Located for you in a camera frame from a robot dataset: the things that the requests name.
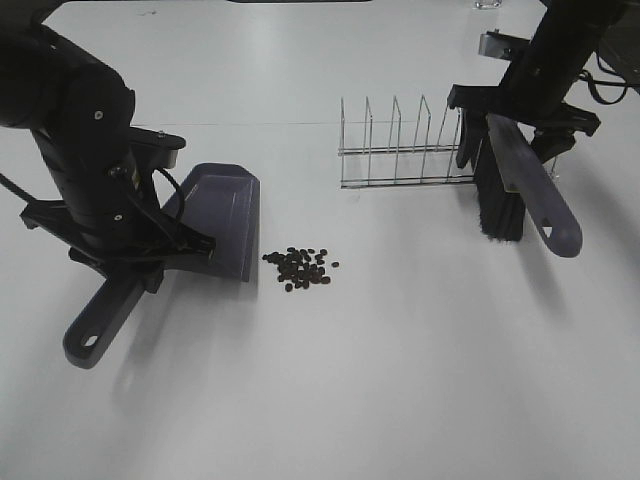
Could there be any chrome wire rack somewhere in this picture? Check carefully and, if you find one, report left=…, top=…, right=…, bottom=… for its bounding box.
left=338, top=94, right=561, bottom=190

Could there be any purple brush with black bristles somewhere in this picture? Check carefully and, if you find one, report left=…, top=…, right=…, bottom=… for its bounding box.
left=474, top=113, right=583, bottom=258

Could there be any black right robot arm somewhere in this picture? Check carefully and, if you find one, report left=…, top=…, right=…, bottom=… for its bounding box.
left=447, top=1, right=639, bottom=168

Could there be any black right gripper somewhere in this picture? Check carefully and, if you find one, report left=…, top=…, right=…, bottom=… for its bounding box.
left=447, top=39, right=600, bottom=168

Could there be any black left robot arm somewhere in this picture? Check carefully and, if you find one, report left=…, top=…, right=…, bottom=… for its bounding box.
left=1, top=22, right=216, bottom=292

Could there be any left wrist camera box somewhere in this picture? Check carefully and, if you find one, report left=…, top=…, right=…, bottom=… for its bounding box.
left=129, top=127, right=186, bottom=169

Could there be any pile of coffee beans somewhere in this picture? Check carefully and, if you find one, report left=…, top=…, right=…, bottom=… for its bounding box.
left=261, top=246, right=341, bottom=292

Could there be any clear glass at table edge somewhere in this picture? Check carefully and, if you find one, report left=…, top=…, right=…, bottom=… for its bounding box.
left=473, top=0, right=503, bottom=10

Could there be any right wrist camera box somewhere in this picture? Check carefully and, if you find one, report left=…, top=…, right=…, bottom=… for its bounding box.
left=478, top=31, right=529, bottom=61

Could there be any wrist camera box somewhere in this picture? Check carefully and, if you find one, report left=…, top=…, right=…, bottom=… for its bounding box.
left=129, top=127, right=186, bottom=169
left=478, top=31, right=529, bottom=61

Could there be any purple plastic dustpan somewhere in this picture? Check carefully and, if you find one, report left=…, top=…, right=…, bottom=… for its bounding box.
left=63, top=163, right=260, bottom=369

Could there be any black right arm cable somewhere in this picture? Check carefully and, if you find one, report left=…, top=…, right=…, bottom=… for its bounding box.
left=574, top=49, right=640, bottom=107

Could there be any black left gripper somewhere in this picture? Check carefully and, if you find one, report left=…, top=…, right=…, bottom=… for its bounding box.
left=21, top=127, right=216, bottom=294

